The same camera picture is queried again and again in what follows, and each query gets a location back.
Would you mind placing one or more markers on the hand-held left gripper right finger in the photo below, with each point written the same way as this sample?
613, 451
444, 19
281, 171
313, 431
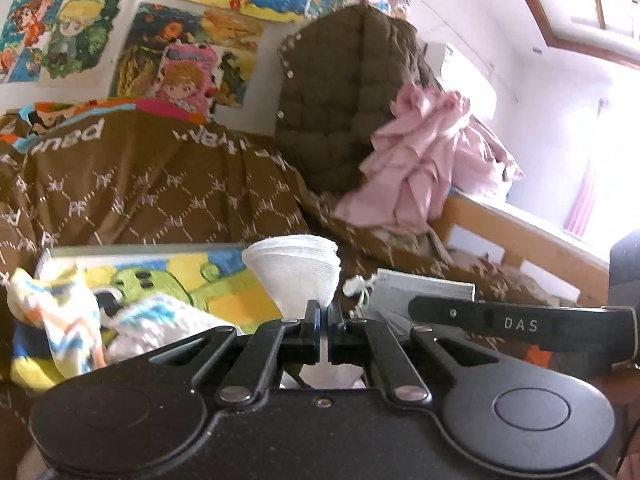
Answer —
332, 321

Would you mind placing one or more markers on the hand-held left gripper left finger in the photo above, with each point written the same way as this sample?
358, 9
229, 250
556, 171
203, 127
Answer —
315, 321

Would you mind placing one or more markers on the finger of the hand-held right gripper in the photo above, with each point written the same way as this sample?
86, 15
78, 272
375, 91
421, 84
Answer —
520, 323

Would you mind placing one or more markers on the white gauze cloth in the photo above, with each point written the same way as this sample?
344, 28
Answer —
295, 266

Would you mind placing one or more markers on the cartoon print storage box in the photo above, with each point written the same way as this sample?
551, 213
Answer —
200, 280

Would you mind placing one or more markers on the floral bed sheet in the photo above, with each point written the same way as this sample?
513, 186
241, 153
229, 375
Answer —
500, 275

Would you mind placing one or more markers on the pink garment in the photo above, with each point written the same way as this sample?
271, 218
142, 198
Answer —
415, 160

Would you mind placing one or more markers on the brown patterned blanket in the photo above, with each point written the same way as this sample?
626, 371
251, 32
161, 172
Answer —
150, 195

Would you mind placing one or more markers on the olive quilted jacket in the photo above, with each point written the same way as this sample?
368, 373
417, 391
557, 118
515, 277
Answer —
345, 95

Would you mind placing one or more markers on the colourful striped sock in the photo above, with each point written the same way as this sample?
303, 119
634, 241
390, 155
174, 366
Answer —
55, 310

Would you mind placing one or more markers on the pink cartoon girl poster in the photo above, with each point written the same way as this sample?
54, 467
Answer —
187, 77

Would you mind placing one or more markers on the orange printed blanket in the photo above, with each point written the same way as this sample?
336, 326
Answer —
100, 110

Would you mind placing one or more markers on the wooden bed frame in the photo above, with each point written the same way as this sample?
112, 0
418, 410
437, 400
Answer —
530, 237

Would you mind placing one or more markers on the wooden frame window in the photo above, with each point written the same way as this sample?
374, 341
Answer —
575, 5

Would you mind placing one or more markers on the dark orange wall poster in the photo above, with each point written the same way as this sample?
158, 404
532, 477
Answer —
145, 45

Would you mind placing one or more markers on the two-character cartoon wall poster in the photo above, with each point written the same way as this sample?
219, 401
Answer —
55, 35

